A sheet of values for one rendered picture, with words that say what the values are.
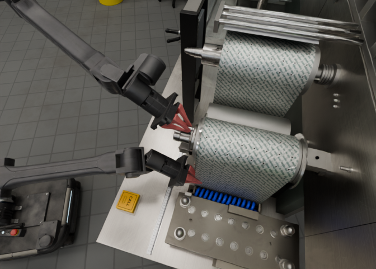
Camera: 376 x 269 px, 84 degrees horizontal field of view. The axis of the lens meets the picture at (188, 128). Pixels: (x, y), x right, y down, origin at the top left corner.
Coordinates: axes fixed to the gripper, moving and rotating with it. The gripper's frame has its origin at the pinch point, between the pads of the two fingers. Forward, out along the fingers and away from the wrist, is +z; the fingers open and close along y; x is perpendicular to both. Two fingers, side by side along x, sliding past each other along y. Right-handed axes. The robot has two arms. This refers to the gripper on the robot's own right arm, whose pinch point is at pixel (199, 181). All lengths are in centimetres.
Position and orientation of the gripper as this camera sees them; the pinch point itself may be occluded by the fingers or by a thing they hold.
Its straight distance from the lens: 72.7
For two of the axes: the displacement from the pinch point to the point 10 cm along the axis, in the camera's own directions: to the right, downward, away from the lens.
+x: 4.8, -3.5, -8.0
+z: 8.4, 4.6, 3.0
